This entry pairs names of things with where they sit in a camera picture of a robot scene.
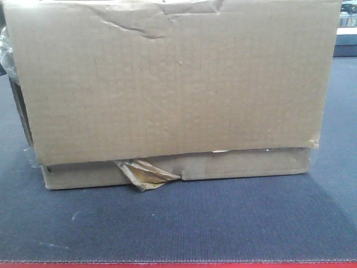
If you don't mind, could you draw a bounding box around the brown cardboard carton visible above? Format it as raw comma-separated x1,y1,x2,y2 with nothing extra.
1,1,341,191

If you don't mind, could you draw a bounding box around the dark grey conveyor belt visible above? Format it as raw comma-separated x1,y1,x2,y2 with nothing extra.
1,58,356,262

